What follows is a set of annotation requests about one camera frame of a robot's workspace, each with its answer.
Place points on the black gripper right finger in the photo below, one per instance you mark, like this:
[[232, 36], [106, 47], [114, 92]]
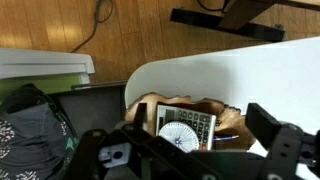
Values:
[[266, 128]]

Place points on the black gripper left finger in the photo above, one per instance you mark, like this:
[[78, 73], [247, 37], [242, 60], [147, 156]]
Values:
[[140, 115]]

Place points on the white round protractor disc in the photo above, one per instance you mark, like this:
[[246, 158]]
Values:
[[180, 135]]

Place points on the brown wooden bowl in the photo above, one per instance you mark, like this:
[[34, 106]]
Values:
[[230, 116]]

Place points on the blue pen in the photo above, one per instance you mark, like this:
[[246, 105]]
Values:
[[226, 137]]

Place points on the dark grey bench seat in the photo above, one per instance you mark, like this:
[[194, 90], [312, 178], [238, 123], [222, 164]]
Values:
[[95, 108]]

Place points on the grey calculator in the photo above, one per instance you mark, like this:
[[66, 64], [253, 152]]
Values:
[[196, 120]]

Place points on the dark flower patterned cushion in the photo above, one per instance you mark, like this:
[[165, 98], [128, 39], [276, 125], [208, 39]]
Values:
[[30, 133]]

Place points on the white storage bin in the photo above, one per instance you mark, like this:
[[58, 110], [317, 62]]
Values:
[[40, 63]]

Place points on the black stand base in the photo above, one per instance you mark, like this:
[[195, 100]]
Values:
[[200, 18]]

